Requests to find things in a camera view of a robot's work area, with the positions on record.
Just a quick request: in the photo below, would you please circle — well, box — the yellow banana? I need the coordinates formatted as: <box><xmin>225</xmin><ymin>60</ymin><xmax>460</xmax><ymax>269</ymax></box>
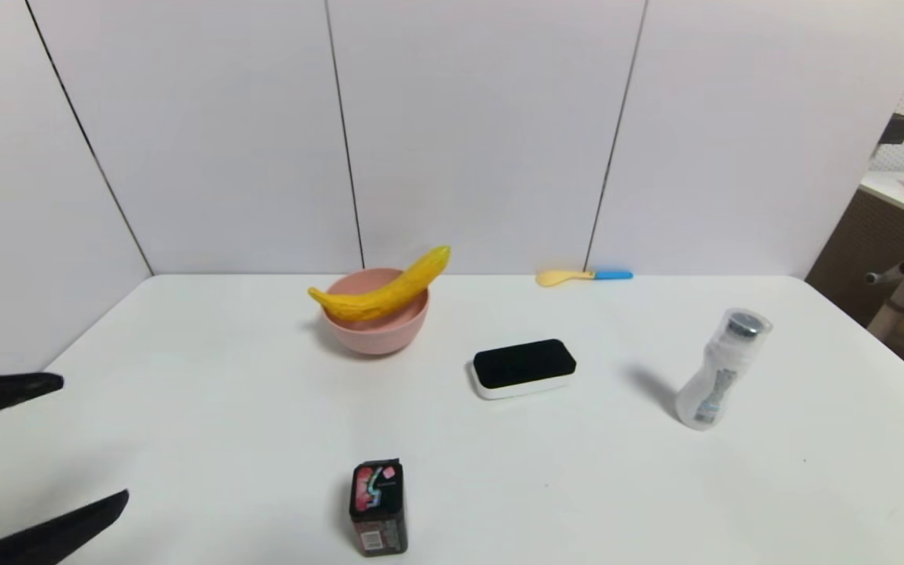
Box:
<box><xmin>308</xmin><ymin>245</ymin><xmax>452</xmax><ymax>323</ymax></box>

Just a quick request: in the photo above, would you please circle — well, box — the small black printed box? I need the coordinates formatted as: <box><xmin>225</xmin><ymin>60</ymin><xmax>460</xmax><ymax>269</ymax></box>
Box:
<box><xmin>348</xmin><ymin>459</ymin><xmax>409</xmax><ymax>558</ymax></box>

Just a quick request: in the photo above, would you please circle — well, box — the brown desk side panel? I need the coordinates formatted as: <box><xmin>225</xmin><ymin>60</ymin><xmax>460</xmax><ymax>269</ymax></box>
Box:
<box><xmin>804</xmin><ymin>188</ymin><xmax>904</xmax><ymax>327</ymax></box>

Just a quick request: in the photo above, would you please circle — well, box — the black and white board eraser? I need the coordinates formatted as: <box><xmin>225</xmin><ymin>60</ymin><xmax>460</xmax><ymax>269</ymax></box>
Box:
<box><xmin>471</xmin><ymin>339</ymin><xmax>578</xmax><ymax>401</ymax></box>

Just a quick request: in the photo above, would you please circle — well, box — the pink bowl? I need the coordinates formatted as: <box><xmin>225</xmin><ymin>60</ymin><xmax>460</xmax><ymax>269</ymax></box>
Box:
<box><xmin>319</xmin><ymin>268</ymin><xmax>430</xmax><ymax>356</ymax></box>

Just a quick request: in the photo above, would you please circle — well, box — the yellow spoon with blue handle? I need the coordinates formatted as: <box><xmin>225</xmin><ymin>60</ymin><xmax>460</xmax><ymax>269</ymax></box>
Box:
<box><xmin>535</xmin><ymin>269</ymin><xmax>634</xmax><ymax>288</ymax></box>

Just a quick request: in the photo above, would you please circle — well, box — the clear plastic bottle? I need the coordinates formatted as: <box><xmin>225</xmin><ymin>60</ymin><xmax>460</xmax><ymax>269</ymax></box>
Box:
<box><xmin>675</xmin><ymin>308</ymin><xmax>773</xmax><ymax>432</ymax></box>

